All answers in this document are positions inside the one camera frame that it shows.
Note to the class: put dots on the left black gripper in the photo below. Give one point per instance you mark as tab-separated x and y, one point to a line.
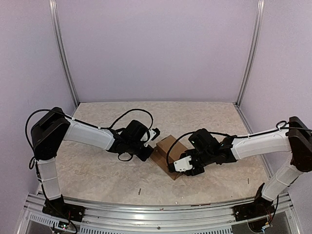
145	156

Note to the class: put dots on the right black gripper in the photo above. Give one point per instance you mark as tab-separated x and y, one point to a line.
189	173

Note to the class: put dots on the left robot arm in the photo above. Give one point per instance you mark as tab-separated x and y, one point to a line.
56	127

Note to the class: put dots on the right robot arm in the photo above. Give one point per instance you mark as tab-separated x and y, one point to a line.
288	136

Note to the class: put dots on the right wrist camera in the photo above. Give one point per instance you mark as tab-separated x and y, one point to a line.
181	165

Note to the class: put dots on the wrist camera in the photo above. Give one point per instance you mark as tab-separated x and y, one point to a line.
150	136
181	165

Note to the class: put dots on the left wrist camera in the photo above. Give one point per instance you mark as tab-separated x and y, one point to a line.
150	136

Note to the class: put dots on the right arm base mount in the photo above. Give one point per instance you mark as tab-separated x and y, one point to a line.
252	210

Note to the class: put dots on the front aluminium rail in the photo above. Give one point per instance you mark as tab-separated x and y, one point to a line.
110	218

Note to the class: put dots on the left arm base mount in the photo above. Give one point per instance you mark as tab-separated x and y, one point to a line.
66	211

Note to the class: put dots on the right aluminium frame post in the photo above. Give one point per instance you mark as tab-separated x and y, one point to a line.
252	51

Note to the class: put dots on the aluminium frame post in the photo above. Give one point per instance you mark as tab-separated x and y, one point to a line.
252	51
61	50

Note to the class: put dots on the left aluminium frame post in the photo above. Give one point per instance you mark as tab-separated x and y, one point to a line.
61	50

